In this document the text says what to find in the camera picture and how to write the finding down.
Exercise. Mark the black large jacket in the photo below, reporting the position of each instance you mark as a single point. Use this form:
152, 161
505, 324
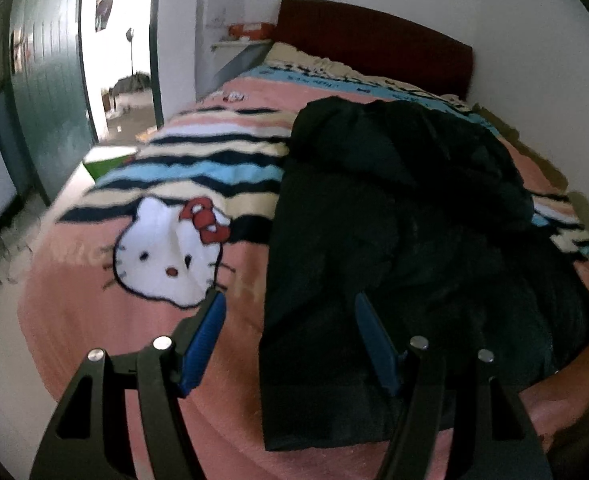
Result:
426, 215

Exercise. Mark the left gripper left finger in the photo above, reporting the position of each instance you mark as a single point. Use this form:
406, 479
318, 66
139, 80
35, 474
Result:
88, 437

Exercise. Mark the green metal door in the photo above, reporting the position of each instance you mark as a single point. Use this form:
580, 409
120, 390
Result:
46, 126

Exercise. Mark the olive mattress edge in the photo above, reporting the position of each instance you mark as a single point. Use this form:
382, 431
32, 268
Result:
551, 173

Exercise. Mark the dark red headboard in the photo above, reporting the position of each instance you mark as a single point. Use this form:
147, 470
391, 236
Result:
376, 43

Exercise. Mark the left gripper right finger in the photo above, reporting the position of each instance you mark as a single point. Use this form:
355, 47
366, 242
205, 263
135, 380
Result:
493, 436

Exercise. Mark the pink Hello Kitty blanket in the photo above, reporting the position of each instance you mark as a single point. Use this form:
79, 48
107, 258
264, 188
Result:
194, 211

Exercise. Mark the green white box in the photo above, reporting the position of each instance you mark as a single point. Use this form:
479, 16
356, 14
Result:
102, 159

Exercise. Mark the orange box on shelf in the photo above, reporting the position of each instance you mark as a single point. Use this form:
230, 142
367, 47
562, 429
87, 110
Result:
255, 31

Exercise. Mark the white wall shelf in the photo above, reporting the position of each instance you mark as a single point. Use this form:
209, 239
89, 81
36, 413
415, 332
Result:
238, 44

